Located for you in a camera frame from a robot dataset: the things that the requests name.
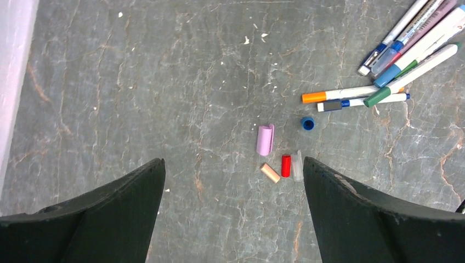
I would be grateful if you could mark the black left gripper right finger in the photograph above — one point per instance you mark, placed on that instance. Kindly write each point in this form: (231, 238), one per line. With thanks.
(356, 223)

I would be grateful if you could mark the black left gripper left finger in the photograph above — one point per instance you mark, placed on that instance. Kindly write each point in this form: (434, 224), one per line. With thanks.
(112, 223)

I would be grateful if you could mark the clear pen cap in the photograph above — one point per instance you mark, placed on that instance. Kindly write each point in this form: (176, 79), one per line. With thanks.
(297, 166)

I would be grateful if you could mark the red marker cap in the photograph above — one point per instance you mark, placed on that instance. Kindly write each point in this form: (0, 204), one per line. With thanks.
(286, 161)

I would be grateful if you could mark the peach marker cap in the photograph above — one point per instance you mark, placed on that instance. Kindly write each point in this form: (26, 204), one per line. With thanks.
(270, 173)

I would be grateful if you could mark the blue marker cap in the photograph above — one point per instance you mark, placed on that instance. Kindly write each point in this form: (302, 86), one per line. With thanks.
(307, 123)

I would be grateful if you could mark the pink highlighter cap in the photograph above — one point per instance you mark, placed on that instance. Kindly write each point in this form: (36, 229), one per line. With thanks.
(265, 139)

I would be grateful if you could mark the dark slim pen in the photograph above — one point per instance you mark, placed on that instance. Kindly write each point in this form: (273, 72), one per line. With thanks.
(364, 68)

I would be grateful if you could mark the grey blue capped pen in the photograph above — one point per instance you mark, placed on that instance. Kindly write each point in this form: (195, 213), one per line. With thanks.
(334, 105)

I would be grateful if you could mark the clear blue capped pen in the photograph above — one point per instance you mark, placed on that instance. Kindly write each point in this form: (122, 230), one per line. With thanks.
(425, 15)

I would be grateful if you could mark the orange capped white marker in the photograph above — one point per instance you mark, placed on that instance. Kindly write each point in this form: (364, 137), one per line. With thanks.
(347, 93)

